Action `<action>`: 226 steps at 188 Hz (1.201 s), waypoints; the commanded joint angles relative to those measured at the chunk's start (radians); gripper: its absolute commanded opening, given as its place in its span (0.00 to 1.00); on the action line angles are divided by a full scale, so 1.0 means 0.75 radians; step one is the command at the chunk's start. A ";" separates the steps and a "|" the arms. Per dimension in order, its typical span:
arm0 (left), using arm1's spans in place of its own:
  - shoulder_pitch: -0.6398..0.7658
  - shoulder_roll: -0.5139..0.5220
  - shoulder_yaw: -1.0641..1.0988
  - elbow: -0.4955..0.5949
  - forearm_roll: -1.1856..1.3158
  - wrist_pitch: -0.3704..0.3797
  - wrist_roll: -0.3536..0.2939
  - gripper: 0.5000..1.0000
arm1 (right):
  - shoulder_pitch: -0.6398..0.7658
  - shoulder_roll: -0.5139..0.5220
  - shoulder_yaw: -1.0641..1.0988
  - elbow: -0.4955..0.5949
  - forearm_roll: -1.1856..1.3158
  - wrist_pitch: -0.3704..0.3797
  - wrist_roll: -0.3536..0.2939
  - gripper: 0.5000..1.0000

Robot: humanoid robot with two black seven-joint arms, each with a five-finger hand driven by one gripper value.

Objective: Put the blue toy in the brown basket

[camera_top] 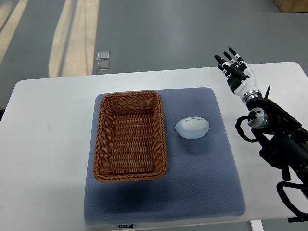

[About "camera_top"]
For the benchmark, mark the metal floor plate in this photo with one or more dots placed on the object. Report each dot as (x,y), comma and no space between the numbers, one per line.
(103,65)
(103,55)

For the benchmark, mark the lower metal floor plate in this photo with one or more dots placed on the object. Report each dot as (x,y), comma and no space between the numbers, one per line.
(103,65)

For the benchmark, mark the brown wicker basket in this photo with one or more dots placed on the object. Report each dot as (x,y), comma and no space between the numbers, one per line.
(130,142)

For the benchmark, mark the upper metal floor plate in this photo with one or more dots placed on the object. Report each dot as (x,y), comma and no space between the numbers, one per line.
(103,55)

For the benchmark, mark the blue fabric mat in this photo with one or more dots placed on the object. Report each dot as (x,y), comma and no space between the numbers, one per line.
(201,181)

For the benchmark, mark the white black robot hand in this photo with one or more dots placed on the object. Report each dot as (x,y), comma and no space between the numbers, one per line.
(240,77)

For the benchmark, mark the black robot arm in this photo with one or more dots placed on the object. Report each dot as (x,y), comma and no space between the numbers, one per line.
(284,144)

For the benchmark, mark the cardboard box corner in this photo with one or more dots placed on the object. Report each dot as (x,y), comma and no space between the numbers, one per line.
(292,6)

